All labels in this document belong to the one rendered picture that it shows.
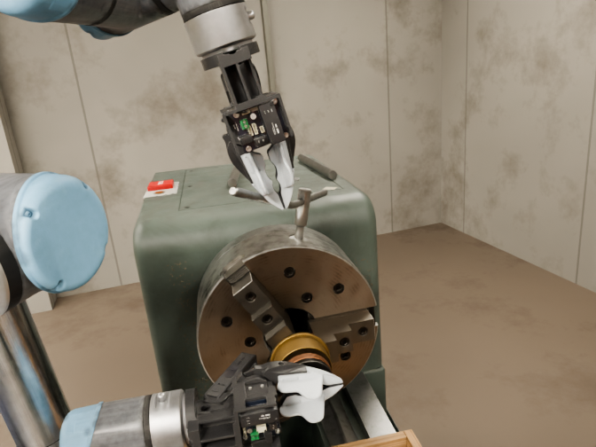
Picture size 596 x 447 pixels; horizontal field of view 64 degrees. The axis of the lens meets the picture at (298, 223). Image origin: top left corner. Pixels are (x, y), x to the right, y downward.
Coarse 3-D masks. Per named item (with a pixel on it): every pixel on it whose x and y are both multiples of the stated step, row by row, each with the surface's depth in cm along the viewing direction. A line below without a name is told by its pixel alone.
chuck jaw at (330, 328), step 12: (348, 312) 83; (360, 312) 82; (372, 312) 84; (312, 324) 80; (324, 324) 80; (336, 324) 79; (348, 324) 79; (360, 324) 79; (372, 324) 80; (324, 336) 76; (336, 336) 77; (348, 336) 77; (360, 336) 80; (372, 336) 80; (336, 348) 75; (348, 348) 78; (336, 360) 76
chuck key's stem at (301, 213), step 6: (300, 192) 79; (306, 192) 79; (300, 198) 79; (306, 198) 79; (306, 204) 79; (300, 210) 80; (306, 210) 80; (294, 216) 81; (300, 216) 80; (306, 216) 80; (294, 222) 81; (300, 222) 80; (306, 222) 81; (300, 228) 81; (300, 234) 81
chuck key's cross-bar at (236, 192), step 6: (234, 186) 58; (234, 192) 58; (240, 192) 59; (246, 192) 60; (252, 192) 62; (258, 192) 64; (318, 192) 86; (324, 192) 87; (246, 198) 61; (252, 198) 62; (258, 198) 64; (264, 198) 65; (312, 198) 82; (318, 198) 85; (270, 204) 69; (294, 204) 76; (300, 204) 78
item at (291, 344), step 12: (288, 336) 73; (300, 336) 73; (312, 336) 73; (276, 348) 72; (288, 348) 71; (300, 348) 70; (312, 348) 70; (324, 348) 73; (276, 360) 72; (288, 360) 70; (300, 360) 68; (312, 360) 68; (324, 360) 69
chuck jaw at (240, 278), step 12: (240, 264) 78; (228, 276) 77; (240, 276) 77; (252, 276) 76; (240, 288) 74; (252, 288) 74; (264, 288) 78; (240, 300) 74; (252, 300) 75; (264, 300) 75; (276, 300) 80; (252, 312) 75; (264, 312) 73; (276, 312) 74; (264, 324) 74; (276, 324) 74; (288, 324) 75; (276, 336) 72
